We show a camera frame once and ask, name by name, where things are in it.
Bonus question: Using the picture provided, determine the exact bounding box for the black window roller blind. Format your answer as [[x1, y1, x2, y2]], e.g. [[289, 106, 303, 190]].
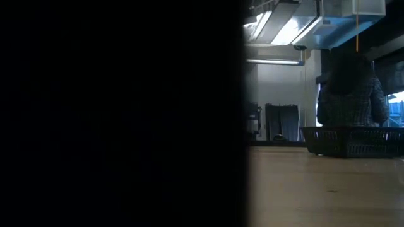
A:
[[372, 59, 404, 96]]

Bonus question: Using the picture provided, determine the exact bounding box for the person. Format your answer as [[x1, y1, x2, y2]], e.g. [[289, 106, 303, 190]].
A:
[[316, 47, 389, 128]]

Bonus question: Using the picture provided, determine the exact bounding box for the black background cabinet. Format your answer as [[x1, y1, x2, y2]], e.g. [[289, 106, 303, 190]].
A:
[[247, 102, 263, 141]]

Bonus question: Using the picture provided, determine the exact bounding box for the black hanging curtain panel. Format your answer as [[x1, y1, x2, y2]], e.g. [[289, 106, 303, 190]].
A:
[[264, 103, 300, 142]]

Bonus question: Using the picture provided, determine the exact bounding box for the silver ventilation duct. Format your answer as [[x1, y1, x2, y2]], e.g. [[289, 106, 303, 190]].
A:
[[244, 0, 386, 50]]

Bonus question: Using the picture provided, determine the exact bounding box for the black metal shelf wooden board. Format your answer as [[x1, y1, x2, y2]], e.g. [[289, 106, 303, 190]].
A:
[[0, 0, 250, 227]]

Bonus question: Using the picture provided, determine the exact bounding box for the black table frame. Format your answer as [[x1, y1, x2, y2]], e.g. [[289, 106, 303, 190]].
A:
[[248, 140, 307, 148]]

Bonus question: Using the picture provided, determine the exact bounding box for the long ceiling light strip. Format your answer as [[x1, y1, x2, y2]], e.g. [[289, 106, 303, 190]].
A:
[[246, 57, 306, 66]]

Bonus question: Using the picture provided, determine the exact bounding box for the black slotted plastic basket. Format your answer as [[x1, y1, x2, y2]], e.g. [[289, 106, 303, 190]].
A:
[[299, 126, 404, 159]]

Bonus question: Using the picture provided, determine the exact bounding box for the yellow hanging cable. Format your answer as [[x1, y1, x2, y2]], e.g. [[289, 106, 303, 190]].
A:
[[303, 50, 307, 128], [355, 12, 360, 53]]

